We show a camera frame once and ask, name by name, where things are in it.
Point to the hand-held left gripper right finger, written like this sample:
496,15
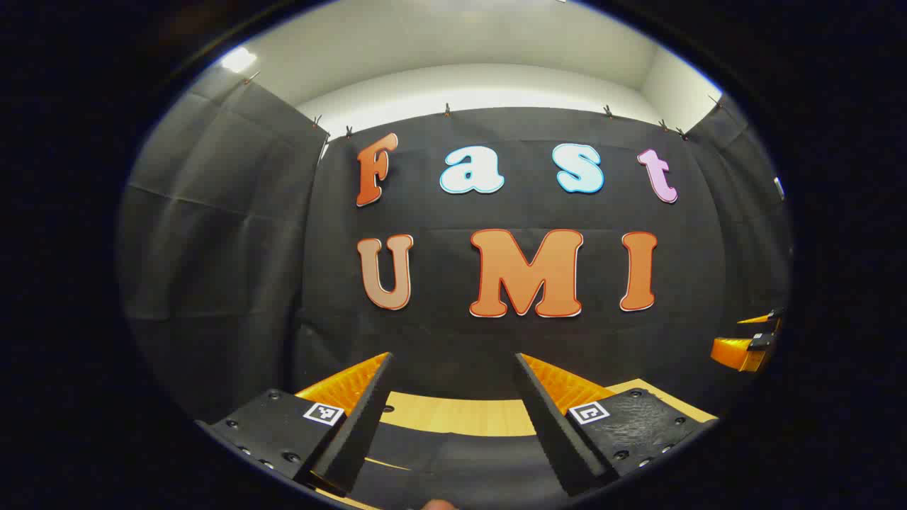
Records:
553,425

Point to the ceiling light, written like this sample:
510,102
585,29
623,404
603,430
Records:
238,59

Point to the dark grey jeans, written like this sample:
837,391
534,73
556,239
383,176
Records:
453,460

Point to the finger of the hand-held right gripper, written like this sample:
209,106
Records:
762,319
737,354

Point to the black backdrop cloth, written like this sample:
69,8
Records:
234,234

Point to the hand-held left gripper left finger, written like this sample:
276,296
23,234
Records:
358,425

